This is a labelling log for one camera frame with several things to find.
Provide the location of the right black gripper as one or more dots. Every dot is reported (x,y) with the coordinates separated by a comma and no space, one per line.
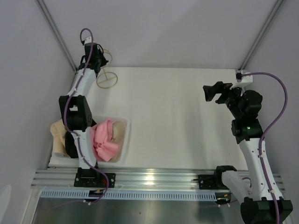
(219,87)

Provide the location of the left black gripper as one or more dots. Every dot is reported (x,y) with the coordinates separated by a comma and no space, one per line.
(104,61)

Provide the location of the pink bucket hat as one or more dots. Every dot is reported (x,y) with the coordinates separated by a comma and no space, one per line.
(102,136)

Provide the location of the black hat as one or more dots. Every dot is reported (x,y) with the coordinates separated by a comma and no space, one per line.
(70,147)

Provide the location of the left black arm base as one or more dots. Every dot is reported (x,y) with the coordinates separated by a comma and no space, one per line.
(89,178)

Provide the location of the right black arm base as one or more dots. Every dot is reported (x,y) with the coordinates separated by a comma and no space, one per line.
(209,182)

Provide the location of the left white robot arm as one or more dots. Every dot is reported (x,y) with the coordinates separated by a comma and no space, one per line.
(74,108)

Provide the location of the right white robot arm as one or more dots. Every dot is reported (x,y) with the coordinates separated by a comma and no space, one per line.
(261,202)

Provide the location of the wooden hat stand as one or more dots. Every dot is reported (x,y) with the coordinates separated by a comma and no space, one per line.
(107,79)

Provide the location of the cream woven hat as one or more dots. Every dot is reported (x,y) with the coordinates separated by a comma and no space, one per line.
(119,131)

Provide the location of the beige hat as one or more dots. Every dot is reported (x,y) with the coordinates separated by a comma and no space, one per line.
(58,132)

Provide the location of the white plastic basket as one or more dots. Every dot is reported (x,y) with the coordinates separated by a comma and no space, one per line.
(67,161)

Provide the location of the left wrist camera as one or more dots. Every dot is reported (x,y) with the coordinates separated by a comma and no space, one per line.
(87,40)

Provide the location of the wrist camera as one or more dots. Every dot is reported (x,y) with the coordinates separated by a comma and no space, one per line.
(87,40)
(243,78)

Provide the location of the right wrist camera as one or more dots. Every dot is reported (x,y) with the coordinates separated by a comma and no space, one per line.
(243,78)

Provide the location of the right aluminium frame post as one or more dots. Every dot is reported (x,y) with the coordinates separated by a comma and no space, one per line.
(270,18)

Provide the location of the aluminium frame post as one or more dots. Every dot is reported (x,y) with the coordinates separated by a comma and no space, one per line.
(56,33)
(270,18)

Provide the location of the left aluminium frame post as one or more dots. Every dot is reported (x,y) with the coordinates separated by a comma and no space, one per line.
(56,33)

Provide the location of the aluminium mounting rail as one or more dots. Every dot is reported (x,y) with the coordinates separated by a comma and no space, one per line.
(147,179)

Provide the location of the white slotted cable duct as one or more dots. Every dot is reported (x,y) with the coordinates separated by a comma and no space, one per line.
(208,196)

